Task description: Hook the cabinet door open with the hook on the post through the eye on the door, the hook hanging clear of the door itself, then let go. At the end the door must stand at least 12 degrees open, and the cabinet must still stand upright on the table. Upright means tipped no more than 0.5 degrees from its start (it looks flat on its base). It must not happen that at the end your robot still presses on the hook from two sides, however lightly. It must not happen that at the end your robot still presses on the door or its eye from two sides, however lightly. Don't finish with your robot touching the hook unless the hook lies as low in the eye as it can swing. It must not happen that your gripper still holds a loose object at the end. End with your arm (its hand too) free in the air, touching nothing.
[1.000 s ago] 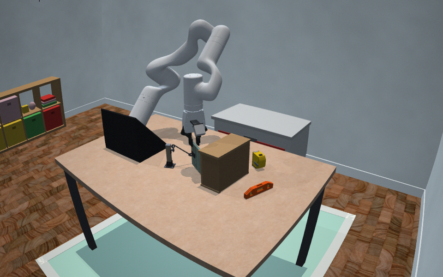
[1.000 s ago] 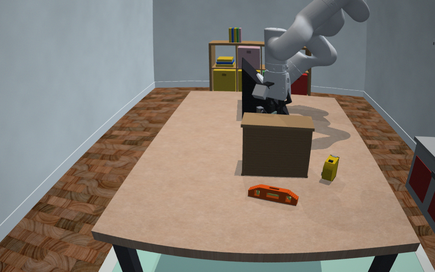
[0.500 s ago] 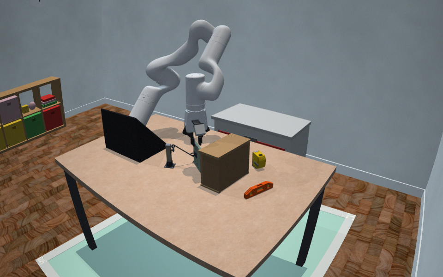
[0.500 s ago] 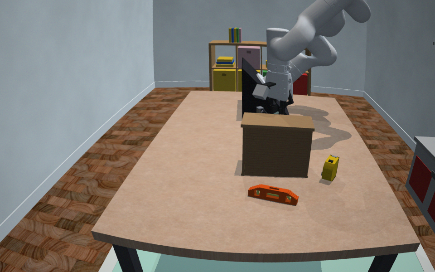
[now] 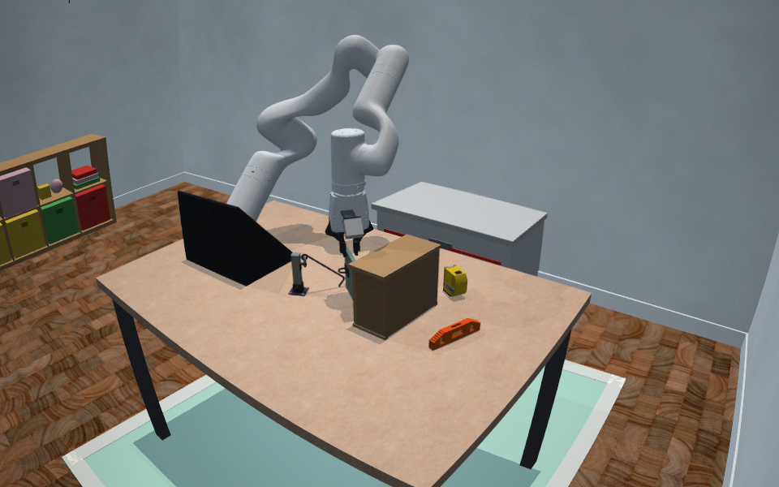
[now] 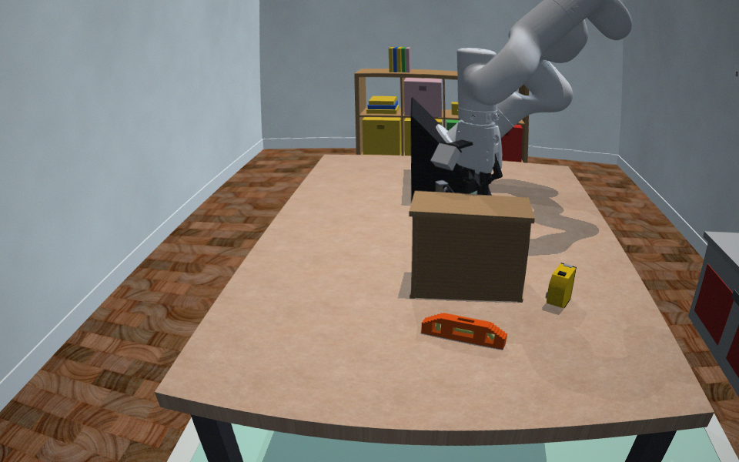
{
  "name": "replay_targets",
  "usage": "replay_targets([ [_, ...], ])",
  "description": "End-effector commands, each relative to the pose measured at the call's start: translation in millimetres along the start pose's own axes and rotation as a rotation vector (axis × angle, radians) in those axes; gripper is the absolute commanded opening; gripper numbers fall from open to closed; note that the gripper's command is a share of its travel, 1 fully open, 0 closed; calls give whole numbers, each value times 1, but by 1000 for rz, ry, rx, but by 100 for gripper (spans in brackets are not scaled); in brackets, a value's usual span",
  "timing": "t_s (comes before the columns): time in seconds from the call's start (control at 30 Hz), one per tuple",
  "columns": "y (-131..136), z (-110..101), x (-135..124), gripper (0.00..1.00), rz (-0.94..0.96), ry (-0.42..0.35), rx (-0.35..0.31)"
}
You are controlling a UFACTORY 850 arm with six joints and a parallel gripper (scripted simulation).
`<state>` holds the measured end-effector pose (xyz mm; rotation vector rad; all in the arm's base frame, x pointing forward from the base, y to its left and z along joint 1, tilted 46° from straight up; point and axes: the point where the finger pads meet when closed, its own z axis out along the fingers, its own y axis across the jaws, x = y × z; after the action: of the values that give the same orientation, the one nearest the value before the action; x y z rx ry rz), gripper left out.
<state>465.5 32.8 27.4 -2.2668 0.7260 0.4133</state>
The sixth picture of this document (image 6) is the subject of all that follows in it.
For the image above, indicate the dark brown cabinet with tan top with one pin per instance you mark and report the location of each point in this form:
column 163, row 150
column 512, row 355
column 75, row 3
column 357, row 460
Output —
column 469, row 246

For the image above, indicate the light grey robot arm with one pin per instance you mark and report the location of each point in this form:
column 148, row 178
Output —
column 486, row 78

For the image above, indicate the orange spirit level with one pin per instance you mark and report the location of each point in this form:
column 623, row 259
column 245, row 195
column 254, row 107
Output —
column 464, row 329

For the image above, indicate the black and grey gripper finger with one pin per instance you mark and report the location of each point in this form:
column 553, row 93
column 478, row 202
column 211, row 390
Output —
column 487, row 178
column 468, row 177

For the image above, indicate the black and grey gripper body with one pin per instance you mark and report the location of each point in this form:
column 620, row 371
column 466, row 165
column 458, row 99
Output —
column 486, row 144

